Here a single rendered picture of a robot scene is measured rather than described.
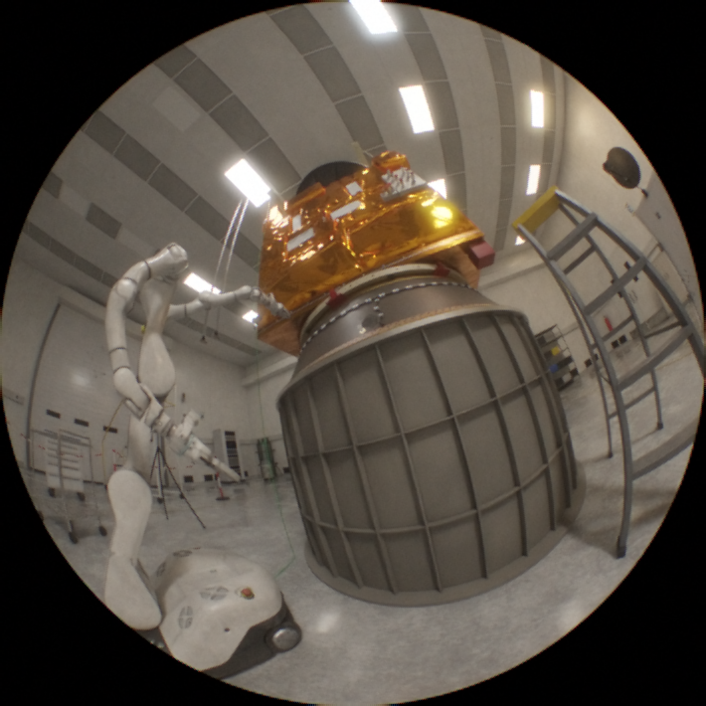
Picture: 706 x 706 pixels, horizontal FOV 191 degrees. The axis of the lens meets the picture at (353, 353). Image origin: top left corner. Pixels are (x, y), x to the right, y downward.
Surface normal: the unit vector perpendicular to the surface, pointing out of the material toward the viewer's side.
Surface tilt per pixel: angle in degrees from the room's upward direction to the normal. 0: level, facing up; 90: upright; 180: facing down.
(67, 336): 90
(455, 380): 90
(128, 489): 90
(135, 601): 90
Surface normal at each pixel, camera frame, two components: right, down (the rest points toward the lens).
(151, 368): 0.80, -0.40
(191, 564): 0.71, -0.65
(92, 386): 0.90, -0.36
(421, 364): -0.24, -0.35
